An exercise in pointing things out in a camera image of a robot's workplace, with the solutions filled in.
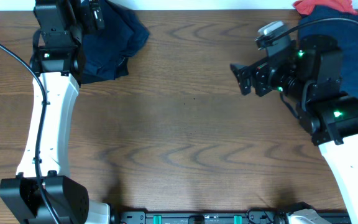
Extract navy blue shorts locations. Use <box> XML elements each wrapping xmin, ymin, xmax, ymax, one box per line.
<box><xmin>81</xmin><ymin>1</ymin><xmax>150</xmax><ymax>84</ymax></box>

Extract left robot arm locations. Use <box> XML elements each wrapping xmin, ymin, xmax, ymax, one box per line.
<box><xmin>0</xmin><ymin>1</ymin><xmax>113</xmax><ymax>223</ymax></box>

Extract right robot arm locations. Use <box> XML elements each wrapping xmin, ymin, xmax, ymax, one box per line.
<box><xmin>230</xmin><ymin>35</ymin><xmax>358</xmax><ymax>223</ymax></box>

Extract red garment in pile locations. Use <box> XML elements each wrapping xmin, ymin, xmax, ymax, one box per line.
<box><xmin>292</xmin><ymin>0</ymin><xmax>358</xmax><ymax>16</ymax></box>

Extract navy shorts in pile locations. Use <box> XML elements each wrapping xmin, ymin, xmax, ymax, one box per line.
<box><xmin>298</xmin><ymin>21</ymin><xmax>358</xmax><ymax>98</ymax></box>

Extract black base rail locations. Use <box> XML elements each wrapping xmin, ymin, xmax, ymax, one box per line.
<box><xmin>110</xmin><ymin>202</ymin><xmax>351</xmax><ymax>224</ymax></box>

